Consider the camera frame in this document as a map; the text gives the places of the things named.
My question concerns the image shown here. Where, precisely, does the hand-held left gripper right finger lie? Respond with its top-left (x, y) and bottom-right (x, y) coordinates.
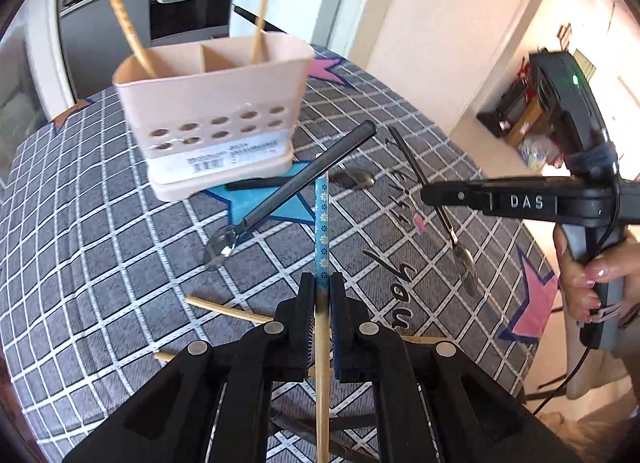
top-left (327, 272), bottom-right (583, 463)

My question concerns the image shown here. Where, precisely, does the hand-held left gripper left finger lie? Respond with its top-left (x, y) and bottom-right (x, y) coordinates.
top-left (62, 272), bottom-right (317, 463)

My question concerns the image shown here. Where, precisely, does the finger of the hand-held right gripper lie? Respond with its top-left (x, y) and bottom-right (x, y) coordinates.
top-left (420, 178), bottom-right (563, 219)

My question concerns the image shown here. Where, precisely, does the blue floral wooden chopstick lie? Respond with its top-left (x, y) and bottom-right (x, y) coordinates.
top-left (312, 170), bottom-right (332, 463)

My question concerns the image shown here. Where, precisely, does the pink plastic utensil holder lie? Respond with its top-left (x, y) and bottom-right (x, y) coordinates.
top-left (112, 40), bottom-right (316, 203)

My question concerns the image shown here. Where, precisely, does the striped wooden chopstick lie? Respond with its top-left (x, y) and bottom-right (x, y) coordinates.
top-left (102, 0), bottom-right (157, 79)

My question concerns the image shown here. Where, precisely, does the person's right hand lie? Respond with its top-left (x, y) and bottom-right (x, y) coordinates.
top-left (552, 230), bottom-right (640, 329)

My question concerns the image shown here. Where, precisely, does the colourful plastic bag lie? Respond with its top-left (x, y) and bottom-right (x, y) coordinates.
top-left (517, 136), bottom-right (564, 172)

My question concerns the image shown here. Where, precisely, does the brown cardboard box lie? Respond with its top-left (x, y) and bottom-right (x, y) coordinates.
top-left (505, 98), bottom-right (544, 147)

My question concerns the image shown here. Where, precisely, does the black bag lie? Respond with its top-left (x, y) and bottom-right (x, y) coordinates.
top-left (477, 80), bottom-right (531, 139)

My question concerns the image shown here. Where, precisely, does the grey checked star tablecloth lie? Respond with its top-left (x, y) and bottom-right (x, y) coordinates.
top-left (0, 43), bottom-right (561, 463)

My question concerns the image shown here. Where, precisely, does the black built-in oven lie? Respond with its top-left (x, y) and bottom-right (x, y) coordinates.
top-left (147, 0), bottom-right (237, 44)

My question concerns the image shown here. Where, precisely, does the grey kitchen cabinet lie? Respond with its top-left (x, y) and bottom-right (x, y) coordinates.
top-left (57, 0), bottom-right (151, 100)

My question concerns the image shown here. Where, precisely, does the glass sliding door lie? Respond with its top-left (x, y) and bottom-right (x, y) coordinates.
top-left (0, 18), bottom-right (51, 184)

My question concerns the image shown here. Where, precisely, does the black cable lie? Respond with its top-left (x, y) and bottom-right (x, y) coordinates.
top-left (530, 333), bottom-right (588, 416)

